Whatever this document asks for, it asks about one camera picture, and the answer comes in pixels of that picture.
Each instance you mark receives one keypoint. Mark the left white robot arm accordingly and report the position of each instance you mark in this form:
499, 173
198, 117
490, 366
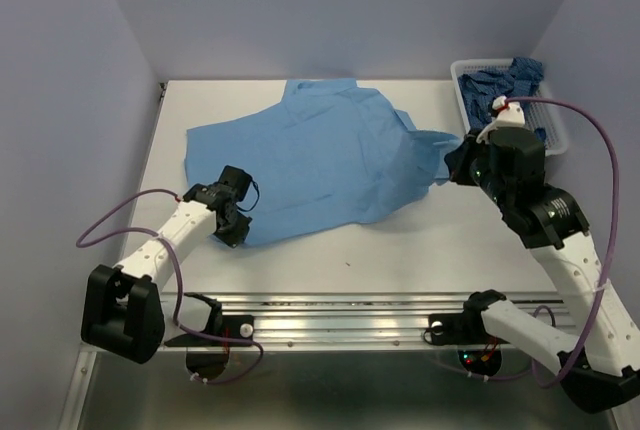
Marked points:
122, 309

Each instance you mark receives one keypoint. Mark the dark blue patterned shirt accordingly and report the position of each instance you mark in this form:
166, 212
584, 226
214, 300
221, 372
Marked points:
481, 83

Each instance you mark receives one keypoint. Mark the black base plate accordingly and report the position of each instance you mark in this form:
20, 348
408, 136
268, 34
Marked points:
454, 329
222, 326

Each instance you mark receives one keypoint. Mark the aluminium mounting rail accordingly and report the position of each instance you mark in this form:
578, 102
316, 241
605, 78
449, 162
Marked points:
329, 322

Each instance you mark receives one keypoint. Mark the white plastic basket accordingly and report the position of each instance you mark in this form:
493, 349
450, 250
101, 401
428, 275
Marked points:
544, 120

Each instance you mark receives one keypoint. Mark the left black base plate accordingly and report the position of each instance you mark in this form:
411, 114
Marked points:
222, 326

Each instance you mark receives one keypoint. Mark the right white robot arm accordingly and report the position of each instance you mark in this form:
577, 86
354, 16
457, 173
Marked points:
597, 372

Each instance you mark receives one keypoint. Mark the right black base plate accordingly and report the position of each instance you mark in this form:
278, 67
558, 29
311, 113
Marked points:
454, 329

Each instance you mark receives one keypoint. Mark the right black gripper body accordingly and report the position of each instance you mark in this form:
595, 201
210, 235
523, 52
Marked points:
480, 172

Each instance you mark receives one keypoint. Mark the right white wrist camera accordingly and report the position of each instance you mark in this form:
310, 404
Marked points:
505, 115

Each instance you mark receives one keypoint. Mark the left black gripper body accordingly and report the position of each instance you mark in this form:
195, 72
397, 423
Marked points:
232, 233

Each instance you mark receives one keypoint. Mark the light blue long sleeve shirt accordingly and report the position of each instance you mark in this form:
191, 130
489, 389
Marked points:
330, 153

